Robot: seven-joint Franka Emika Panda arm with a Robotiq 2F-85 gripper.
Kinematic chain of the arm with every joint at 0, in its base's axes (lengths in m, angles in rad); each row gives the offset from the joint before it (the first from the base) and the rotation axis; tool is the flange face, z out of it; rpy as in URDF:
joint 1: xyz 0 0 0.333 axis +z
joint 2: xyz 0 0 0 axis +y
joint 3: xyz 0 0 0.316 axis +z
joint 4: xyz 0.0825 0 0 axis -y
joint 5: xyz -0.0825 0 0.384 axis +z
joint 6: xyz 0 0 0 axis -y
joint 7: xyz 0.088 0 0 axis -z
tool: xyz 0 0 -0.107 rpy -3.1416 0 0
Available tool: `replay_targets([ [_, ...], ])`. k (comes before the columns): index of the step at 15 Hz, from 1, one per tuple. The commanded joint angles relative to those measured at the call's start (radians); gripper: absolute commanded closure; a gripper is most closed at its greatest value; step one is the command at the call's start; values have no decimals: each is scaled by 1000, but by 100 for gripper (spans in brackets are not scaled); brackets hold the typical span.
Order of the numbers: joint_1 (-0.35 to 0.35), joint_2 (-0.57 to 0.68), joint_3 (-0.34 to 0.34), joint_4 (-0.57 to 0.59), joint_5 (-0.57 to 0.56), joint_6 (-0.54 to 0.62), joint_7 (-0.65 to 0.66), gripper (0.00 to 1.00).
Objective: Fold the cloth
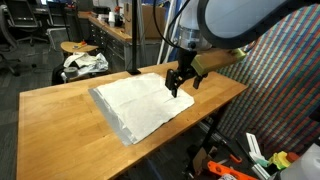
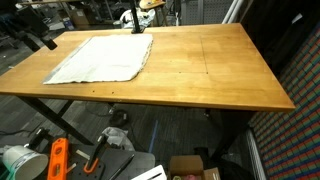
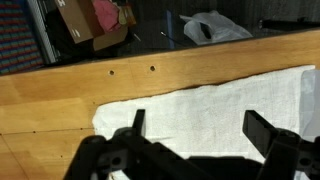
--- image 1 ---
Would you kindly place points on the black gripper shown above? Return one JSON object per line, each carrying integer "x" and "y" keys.
{"x": 186, "y": 61}

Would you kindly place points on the white cloth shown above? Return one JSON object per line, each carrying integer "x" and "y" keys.
{"x": 140, "y": 103}

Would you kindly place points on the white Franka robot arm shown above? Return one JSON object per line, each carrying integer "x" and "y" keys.
{"x": 240, "y": 20}

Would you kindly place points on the black vertical pole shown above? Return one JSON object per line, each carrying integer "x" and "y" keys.
{"x": 134, "y": 33}

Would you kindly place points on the brown cardboard box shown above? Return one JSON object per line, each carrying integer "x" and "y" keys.
{"x": 151, "y": 20}

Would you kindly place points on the grey cabinet wooden top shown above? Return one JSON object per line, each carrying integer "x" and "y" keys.
{"x": 115, "y": 50}

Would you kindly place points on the flat cardboard piece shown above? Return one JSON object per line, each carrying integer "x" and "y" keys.
{"x": 200, "y": 160}

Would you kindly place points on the dark bottle red cap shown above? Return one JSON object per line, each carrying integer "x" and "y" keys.
{"x": 117, "y": 16}

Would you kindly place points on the white paper cup stack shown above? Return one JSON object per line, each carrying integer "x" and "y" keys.
{"x": 111, "y": 18}

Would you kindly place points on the crumpled white fabric pile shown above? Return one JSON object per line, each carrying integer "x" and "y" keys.
{"x": 86, "y": 61}

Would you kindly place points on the multicoloured patterned backdrop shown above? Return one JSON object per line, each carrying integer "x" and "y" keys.
{"x": 283, "y": 93}

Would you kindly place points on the small red hand tool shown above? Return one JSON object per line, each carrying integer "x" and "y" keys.
{"x": 80, "y": 45}

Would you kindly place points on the round wooden side table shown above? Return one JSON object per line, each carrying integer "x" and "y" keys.
{"x": 66, "y": 47}

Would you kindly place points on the yellow-green plastic object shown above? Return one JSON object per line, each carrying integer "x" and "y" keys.
{"x": 280, "y": 160}

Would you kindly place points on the red round object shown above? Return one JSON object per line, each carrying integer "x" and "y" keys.
{"x": 293, "y": 156}

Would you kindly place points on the black office chair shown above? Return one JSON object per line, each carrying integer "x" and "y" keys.
{"x": 23, "y": 13}
{"x": 3, "y": 26}

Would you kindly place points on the aluminium rail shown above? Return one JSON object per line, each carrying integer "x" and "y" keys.
{"x": 204, "y": 126}

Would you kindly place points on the black table leg frame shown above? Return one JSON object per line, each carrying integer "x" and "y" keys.
{"x": 213, "y": 128}

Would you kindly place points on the white plastic bracket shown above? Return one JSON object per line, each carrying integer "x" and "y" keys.
{"x": 254, "y": 146}

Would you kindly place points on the grey duct tape roll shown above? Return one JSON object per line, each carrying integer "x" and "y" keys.
{"x": 75, "y": 73}

